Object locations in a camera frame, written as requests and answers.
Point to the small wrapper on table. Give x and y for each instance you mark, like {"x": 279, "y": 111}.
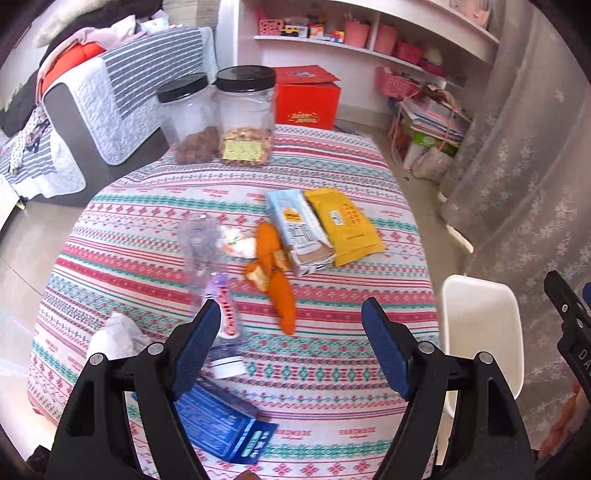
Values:
{"x": 236, "y": 243}

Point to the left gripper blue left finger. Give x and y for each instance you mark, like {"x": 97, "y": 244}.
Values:
{"x": 93, "y": 439}

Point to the white pink bookshelf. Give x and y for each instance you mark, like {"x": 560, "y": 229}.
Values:
{"x": 430, "y": 41}

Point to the clear crushed plastic bottle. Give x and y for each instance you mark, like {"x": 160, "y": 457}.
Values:
{"x": 200, "y": 242}

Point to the patterned tablecloth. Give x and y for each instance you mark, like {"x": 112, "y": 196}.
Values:
{"x": 334, "y": 411}

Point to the pink basket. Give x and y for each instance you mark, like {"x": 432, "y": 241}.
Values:
{"x": 394, "y": 85}

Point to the red gift box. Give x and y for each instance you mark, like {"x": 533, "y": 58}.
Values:
{"x": 306, "y": 96}

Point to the jar with nuts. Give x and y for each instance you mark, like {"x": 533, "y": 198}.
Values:
{"x": 244, "y": 100}

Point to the stack of papers in rack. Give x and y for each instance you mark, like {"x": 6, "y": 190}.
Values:
{"x": 427, "y": 131}

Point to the milk carton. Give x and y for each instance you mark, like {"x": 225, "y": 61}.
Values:
{"x": 308, "y": 247}

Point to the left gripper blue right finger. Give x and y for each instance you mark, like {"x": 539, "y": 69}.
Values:
{"x": 488, "y": 438}

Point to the blue toothpaste box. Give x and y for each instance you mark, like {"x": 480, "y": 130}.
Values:
{"x": 222, "y": 424}

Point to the orange cushion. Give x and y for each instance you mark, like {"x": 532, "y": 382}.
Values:
{"x": 65, "y": 61}

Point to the grey sofa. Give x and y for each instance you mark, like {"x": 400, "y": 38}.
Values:
{"x": 68, "y": 123}

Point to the yellow snack packet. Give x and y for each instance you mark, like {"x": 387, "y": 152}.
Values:
{"x": 350, "y": 232}

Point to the white tissue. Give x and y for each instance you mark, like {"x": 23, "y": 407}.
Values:
{"x": 119, "y": 337}

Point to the lace curtain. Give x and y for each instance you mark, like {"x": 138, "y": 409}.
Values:
{"x": 519, "y": 192}

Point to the jar with brown snacks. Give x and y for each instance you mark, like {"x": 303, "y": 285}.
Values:
{"x": 187, "y": 118}

